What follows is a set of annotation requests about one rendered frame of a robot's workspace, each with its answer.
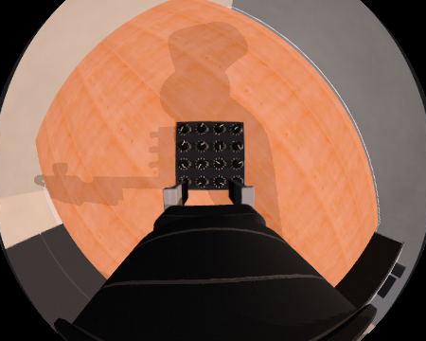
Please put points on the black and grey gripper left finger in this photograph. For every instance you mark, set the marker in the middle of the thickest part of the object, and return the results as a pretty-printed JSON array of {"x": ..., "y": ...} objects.
[{"x": 176, "y": 195}]

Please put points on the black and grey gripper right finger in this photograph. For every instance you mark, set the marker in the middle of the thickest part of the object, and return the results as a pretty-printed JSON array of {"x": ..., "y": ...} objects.
[{"x": 241, "y": 194}]

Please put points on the black knob box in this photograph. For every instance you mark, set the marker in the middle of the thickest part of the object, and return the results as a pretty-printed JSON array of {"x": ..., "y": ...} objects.
[{"x": 205, "y": 141}]

